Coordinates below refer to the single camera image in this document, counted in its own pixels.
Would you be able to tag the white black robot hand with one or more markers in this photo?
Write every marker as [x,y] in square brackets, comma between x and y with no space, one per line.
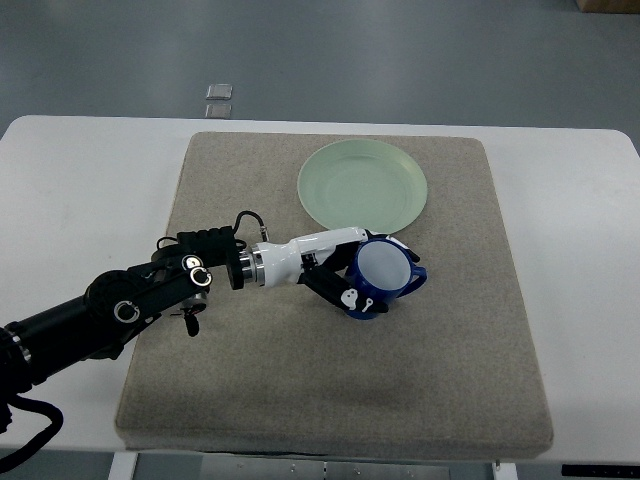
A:
[317,261]

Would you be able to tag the blue enamel mug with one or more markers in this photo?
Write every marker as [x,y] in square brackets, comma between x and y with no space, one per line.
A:
[380,272]

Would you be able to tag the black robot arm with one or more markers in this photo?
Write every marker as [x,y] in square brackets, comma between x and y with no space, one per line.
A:
[116,307]

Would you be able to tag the light green plate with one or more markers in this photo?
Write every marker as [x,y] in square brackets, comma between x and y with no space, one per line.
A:
[362,182]

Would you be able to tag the lower floor socket plate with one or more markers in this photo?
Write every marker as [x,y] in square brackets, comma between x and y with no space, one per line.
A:
[218,111]

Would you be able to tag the floor socket plate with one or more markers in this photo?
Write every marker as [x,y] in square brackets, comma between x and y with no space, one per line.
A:
[218,111]
[219,92]

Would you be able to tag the upper floor socket plate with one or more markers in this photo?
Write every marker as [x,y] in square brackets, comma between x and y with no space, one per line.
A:
[219,92]

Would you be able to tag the beige felt mat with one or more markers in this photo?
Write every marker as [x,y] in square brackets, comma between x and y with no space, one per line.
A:
[450,372]

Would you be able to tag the black bar under table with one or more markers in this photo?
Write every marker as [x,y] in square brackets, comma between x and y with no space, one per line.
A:
[600,471]

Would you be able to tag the cardboard box corner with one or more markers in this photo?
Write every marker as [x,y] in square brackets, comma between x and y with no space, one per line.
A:
[609,6]

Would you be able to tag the metal table frame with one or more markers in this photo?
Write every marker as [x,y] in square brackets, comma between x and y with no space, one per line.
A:
[229,467]

